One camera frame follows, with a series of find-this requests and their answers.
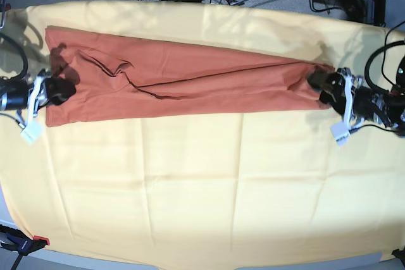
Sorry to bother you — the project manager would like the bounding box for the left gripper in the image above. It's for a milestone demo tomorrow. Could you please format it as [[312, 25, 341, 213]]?
[[307, 68, 391, 127]]

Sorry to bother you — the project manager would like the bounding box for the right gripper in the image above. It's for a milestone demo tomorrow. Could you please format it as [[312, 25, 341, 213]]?
[[1, 76, 76, 111]]

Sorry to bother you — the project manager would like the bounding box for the terracotta orange T-shirt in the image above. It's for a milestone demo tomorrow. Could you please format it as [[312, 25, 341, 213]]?
[[45, 27, 334, 126]]

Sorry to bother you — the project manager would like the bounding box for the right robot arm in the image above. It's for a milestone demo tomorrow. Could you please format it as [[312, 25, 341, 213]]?
[[1, 0, 76, 111]]

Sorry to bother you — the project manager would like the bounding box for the pale yellow table cloth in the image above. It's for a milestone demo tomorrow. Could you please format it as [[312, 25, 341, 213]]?
[[1, 1, 404, 269]]

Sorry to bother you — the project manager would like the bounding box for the black clamp right corner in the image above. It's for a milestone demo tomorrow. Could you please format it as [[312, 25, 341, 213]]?
[[392, 249, 405, 267]]

